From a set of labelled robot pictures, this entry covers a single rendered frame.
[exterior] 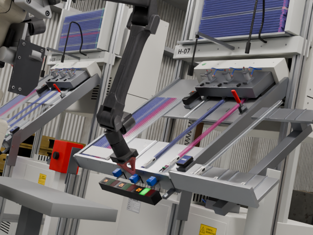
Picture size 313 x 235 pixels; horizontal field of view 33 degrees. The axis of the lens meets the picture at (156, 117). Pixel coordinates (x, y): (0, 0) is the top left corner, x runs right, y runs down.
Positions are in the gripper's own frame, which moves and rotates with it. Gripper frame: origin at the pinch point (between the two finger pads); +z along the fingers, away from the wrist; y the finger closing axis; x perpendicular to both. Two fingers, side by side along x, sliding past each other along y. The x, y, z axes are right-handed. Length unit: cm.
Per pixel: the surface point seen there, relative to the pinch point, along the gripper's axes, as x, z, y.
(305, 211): -189, 204, 115
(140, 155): -10.9, 1.5, 8.8
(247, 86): -57, -4, -14
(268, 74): -66, -4, -17
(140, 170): -1.4, -0.6, -3.5
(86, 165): -1.0, 3.9, 39.2
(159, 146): -18.5, 1.5, 5.2
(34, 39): -177, 11, 424
